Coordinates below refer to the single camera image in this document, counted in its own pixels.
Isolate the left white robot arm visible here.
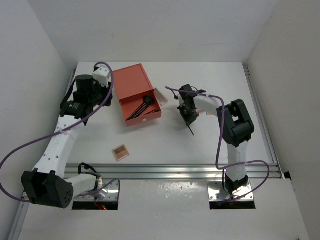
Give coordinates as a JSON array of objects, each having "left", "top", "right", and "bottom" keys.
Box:
[{"left": 21, "top": 73, "right": 113, "bottom": 209}]

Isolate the orange drawer organizer box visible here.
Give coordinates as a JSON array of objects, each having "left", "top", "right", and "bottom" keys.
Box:
[{"left": 113, "top": 63, "right": 162, "bottom": 127}]

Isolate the pink clear palette behind box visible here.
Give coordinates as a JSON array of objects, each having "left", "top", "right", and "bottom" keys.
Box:
[{"left": 154, "top": 88, "right": 169, "bottom": 107}]

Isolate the aluminium frame rail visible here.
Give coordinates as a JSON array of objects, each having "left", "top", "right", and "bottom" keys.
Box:
[{"left": 7, "top": 64, "right": 286, "bottom": 240}]

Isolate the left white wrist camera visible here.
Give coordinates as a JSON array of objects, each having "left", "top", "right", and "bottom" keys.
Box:
[{"left": 92, "top": 67, "right": 111, "bottom": 85}]

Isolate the large black makeup brush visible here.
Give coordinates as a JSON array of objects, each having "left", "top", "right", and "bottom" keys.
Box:
[{"left": 127, "top": 95, "right": 155, "bottom": 120}]

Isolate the clear orange eyeshadow palette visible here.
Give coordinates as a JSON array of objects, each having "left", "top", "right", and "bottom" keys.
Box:
[{"left": 196, "top": 109, "right": 205, "bottom": 116}]

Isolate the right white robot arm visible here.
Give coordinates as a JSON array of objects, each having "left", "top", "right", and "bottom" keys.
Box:
[{"left": 175, "top": 84, "right": 255, "bottom": 194}]

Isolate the small brown eyeshadow palette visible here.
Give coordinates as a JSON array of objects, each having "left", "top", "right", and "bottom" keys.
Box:
[{"left": 112, "top": 144, "right": 130, "bottom": 162}]

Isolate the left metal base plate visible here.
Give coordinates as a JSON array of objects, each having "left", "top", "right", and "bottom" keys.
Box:
[{"left": 76, "top": 178, "right": 121, "bottom": 201}]

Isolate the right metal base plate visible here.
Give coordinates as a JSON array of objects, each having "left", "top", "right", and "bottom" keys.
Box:
[{"left": 206, "top": 180, "right": 255, "bottom": 201}]

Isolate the metal base plate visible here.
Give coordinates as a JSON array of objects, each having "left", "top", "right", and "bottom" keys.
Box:
[
  {"left": 206, "top": 180, "right": 255, "bottom": 201},
  {"left": 76, "top": 178, "right": 121, "bottom": 201}
]

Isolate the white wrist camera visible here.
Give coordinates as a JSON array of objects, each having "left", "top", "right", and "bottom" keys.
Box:
[
  {"left": 173, "top": 92, "right": 179, "bottom": 100},
  {"left": 92, "top": 67, "right": 111, "bottom": 85}
]

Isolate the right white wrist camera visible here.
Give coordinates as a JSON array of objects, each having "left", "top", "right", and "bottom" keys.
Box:
[{"left": 173, "top": 92, "right": 179, "bottom": 100}]

